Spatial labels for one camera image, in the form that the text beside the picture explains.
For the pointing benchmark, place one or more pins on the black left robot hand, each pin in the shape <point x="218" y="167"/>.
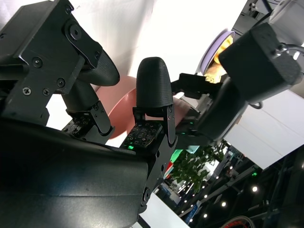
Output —
<point x="221" y="114"/>

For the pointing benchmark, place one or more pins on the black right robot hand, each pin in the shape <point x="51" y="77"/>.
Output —
<point x="59" y="178"/>

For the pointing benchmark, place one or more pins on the pink plastic bowl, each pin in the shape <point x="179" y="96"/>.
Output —
<point x="123" y="114"/>

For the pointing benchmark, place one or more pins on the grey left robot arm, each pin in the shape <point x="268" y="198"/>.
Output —
<point x="289" y="19"/>

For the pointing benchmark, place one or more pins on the green leafy plant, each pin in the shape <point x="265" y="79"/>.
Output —
<point x="194" y="166"/>

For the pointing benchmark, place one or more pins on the purple round plate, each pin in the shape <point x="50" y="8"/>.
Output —
<point x="212" y="50"/>

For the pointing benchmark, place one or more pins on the yellow food piece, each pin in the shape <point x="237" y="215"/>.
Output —
<point x="223" y="48"/>

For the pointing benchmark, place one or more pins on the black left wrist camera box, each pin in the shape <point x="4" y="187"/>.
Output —
<point x="256" y="64"/>

